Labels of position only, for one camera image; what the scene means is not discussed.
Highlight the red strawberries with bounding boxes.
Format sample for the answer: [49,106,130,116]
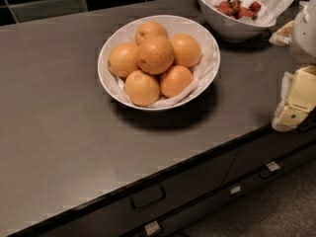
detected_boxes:
[215,0,262,21]

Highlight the white paper bowl liner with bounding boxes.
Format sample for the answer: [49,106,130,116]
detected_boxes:
[116,42,219,110]

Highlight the right drawer handle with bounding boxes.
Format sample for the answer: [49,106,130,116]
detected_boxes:
[259,161,281,180]

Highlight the white bowl with strawberries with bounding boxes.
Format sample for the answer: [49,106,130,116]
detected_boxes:
[198,0,277,42]

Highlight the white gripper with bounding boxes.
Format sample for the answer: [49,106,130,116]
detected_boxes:
[269,0,316,132]

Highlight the orange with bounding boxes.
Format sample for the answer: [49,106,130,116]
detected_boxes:
[160,65,194,98]
[108,42,139,78]
[135,22,169,45]
[170,34,201,68]
[137,36,175,75]
[124,70,160,107]

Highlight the white bowl with oranges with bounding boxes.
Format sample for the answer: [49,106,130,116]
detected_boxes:
[98,15,219,112]

